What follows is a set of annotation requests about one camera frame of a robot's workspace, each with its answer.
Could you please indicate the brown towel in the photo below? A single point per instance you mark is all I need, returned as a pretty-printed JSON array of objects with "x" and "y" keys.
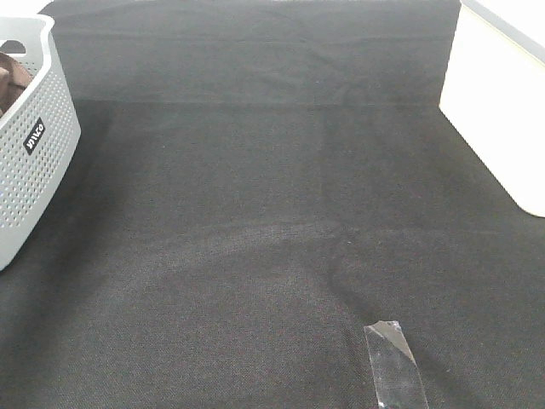
[{"x": 14, "y": 81}]

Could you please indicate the black table cloth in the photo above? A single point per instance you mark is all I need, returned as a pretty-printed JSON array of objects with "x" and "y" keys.
[{"x": 255, "y": 183}]

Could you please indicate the clear tape strip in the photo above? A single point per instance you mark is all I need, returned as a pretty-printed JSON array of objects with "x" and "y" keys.
[{"x": 396, "y": 376}]

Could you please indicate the grey perforated laundry basket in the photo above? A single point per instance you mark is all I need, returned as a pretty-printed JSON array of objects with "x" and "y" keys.
[{"x": 39, "y": 131}]

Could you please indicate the white plastic storage bin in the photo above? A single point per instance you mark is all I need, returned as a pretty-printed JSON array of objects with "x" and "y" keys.
[{"x": 493, "y": 93}]

